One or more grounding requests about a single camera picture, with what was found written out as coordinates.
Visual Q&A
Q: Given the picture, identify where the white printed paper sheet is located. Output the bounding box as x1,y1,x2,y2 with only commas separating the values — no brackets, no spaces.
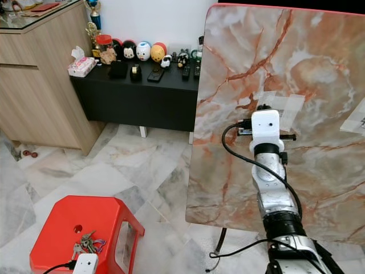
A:
340,96,365,136

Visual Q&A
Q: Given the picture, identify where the yellow round plush toy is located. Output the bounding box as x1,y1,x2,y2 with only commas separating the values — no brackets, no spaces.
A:
150,41,168,63

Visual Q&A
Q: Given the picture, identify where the red book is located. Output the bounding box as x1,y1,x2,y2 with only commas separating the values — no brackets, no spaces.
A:
30,1,60,13

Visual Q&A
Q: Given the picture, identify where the jar with red lid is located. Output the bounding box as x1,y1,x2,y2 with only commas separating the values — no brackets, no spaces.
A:
95,34,115,61

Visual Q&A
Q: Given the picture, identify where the red plastic stool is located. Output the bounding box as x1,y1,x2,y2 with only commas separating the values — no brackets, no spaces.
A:
29,195,145,274

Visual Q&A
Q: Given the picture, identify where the small red floor object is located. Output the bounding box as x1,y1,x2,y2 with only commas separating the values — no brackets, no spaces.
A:
18,149,39,159

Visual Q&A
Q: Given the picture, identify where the black low sideboard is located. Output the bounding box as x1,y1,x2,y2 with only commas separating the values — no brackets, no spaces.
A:
69,59,201,144

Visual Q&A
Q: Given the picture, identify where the orange marble pattern table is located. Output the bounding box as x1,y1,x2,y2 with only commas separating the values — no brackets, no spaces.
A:
185,2,365,247

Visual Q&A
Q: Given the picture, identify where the bunch of keys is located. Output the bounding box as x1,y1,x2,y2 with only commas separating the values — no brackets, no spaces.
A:
71,229,107,261

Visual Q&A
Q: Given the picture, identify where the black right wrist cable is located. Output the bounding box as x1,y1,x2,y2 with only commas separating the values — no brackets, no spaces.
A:
221,119,303,219

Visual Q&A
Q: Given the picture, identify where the small black white figure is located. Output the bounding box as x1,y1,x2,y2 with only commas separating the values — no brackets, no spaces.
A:
175,49,190,69

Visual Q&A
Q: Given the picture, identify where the white round plush toy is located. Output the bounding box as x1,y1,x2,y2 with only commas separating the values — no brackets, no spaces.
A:
135,41,153,62

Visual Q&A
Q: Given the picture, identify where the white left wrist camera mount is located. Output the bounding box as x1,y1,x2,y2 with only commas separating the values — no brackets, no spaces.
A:
72,253,99,274

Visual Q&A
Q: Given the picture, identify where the black tape dispenser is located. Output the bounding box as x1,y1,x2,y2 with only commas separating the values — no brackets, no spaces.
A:
129,64,143,83

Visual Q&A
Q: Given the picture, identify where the small brown teddy figure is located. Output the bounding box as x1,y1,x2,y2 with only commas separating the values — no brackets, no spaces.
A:
99,48,118,65

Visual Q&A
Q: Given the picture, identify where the gold trophy with blue top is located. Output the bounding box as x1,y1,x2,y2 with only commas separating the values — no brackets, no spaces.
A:
85,0,103,55

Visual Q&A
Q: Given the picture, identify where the light wooden cabinet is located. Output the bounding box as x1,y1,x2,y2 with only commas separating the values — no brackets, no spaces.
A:
0,0,107,155

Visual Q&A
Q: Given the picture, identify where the black round plush toy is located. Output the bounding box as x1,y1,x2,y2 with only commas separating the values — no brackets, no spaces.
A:
120,39,137,61

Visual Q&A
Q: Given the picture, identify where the pink tissue box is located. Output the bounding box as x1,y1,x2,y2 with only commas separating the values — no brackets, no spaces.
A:
67,46,97,78

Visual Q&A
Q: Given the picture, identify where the black curved table leg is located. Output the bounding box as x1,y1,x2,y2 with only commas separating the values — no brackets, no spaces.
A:
210,227,228,257

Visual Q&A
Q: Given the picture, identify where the black hanging arm cable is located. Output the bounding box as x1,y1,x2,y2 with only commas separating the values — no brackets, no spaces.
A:
208,238,298,259

